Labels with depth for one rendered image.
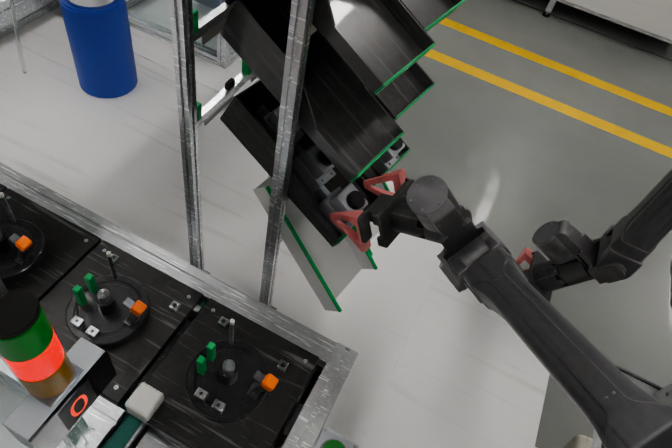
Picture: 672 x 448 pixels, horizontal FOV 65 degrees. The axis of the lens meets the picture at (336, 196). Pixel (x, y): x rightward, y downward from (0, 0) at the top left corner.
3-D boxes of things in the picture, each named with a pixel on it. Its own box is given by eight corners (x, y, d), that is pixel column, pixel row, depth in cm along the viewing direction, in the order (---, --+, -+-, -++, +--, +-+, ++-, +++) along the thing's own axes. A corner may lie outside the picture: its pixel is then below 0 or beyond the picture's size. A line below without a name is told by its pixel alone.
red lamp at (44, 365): (74, 351, 58) (64, 331, 55) (38, 390, 55) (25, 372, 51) (38, 329, 59) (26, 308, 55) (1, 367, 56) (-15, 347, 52)
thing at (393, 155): (392, 163, 103) (413, 148, 97) (379, 175, 100) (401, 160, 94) (363, 130, 102) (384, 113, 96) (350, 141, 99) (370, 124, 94)
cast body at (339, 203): (355, 220, 92) (377, 206, 86) (341, 235, 89) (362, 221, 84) (323, 183, 92) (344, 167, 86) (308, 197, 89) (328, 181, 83)
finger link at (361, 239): (317, 207, 81) (368, 221, 75) (344, 182, 85) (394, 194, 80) (326, 241, 84) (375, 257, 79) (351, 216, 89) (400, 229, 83)
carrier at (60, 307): (204, 299, 104) (202, 264, 95) (119, 408, 89) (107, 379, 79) (104, 244, 108) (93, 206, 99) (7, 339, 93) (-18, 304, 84)
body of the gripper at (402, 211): (368, 212, 77) (413, 224, 73) (403, 175, 83) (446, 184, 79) (375, 246, 81) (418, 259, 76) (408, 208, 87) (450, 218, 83)
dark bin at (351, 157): (396, 139, 84) (425, 117, 78) (349, 184, 76) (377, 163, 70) (279, 2, 82) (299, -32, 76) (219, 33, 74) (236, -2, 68)
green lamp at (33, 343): (64, 330, 54) (53, 307, 51) (25, 371, 51) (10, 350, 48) (26, 307, 55) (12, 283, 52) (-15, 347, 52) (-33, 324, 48)
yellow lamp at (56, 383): (83, 369, 62) (74, 351, 58) (50, 407, 59) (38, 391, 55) (49, 348, 63) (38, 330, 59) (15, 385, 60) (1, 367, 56)
